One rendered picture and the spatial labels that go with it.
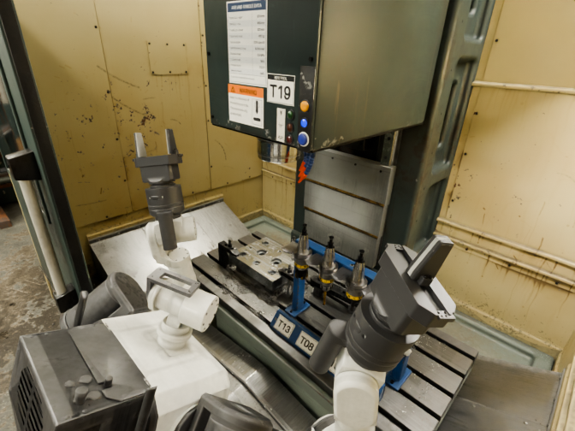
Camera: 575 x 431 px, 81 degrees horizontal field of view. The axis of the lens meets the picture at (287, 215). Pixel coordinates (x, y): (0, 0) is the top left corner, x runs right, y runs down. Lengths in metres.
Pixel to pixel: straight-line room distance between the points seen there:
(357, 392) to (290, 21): 0.76
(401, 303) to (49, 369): 0.50
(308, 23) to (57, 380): 0.79
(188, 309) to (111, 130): 1.49
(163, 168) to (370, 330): 0.63
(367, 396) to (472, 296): 1.52
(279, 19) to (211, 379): 0.78
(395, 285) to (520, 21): 1.40
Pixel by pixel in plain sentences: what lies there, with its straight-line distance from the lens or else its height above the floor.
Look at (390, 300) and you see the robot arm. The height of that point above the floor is 1.55.
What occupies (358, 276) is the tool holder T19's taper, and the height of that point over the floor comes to 1.25.
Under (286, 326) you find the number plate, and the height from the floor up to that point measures 0.94.
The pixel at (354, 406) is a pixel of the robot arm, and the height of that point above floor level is 1.37.
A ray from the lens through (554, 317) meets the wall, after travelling 1.96.
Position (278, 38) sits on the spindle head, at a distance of 0.91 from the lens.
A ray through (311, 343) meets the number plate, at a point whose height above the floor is 0.94.
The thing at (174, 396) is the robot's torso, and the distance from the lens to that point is 0.60.
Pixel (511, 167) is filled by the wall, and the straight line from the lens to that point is 1.73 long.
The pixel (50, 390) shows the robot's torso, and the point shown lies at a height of 1.42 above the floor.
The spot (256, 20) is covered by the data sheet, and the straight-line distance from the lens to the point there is 0.97.
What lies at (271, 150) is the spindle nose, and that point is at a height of 1.53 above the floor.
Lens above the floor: 1.83
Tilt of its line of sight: 26 degrees down
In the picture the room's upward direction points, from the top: 2 degrees clockwise
